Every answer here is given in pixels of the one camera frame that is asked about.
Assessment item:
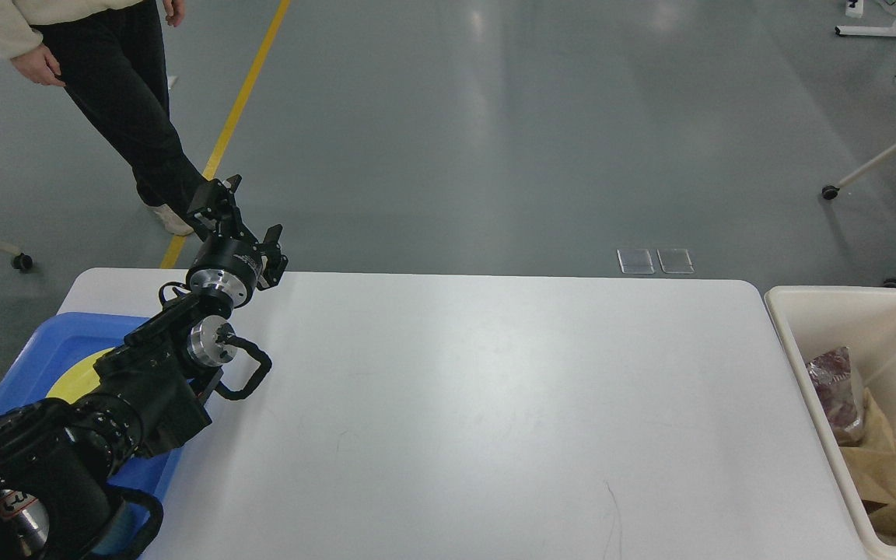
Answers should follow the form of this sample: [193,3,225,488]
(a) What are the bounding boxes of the aluminium foil tray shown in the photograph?
[807,348,878,448]

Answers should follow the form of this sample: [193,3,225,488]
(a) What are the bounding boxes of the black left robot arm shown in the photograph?
[0,175,288,559]

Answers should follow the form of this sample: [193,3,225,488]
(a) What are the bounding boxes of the person's other hand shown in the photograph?
[161,0,186,28]

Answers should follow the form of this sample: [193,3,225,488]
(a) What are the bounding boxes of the blue plastic tray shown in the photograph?
[0,311,184,557]

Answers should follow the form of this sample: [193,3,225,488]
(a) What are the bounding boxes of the beige plastic bin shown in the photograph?
[765,286,896,559]

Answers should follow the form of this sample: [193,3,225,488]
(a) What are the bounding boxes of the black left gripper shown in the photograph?
[185,174,289,310]

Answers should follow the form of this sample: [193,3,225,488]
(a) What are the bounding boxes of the person in black trousers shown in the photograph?
[0,1,205,236]

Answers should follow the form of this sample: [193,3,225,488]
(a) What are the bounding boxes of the yellow plastic plate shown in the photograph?
[46,347,114,404]

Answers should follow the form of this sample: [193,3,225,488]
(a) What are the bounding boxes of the brown paper bag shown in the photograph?
[839,389,896,526]

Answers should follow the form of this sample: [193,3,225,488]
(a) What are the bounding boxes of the person's hand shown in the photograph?
[10,44,65,88]

